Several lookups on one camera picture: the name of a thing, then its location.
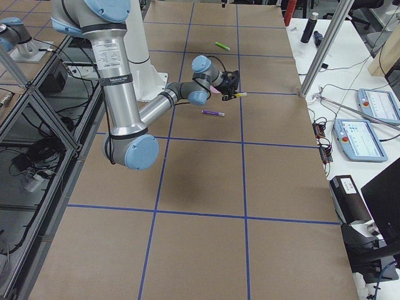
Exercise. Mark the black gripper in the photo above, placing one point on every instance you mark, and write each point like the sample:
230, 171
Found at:
225, 87

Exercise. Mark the purple marker pen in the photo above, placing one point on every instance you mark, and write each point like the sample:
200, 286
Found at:
213, 113

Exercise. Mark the green marker pen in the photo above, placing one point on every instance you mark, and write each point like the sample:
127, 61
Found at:
222, 46

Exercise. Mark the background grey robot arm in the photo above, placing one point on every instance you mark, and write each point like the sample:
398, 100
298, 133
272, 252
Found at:
17, 40

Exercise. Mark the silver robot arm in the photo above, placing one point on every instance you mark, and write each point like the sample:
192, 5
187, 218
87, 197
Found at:
105, 24

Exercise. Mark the pink mesh pen holder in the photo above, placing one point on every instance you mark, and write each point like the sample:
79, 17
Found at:
214, 90

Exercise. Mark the black water bottle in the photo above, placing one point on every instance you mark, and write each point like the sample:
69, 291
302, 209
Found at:
308, 30

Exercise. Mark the near teach pendant tablet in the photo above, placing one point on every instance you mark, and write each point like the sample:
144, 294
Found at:
358, 141

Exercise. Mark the teach pendant tablet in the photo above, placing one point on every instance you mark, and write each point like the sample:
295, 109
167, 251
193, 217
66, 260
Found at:
358, 141
378, 104

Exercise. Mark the far teach pendant tablet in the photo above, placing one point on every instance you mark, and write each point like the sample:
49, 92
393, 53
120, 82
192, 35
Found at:
378, 104

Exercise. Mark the black cardboard box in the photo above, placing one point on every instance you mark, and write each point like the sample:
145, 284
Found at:
348, 203

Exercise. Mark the black monitor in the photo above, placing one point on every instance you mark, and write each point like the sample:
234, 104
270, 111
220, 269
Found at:
381, 195

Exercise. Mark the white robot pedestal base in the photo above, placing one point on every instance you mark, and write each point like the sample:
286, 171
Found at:
148, 83

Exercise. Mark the aluminium frame post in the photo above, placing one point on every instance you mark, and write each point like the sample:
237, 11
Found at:
329, 37

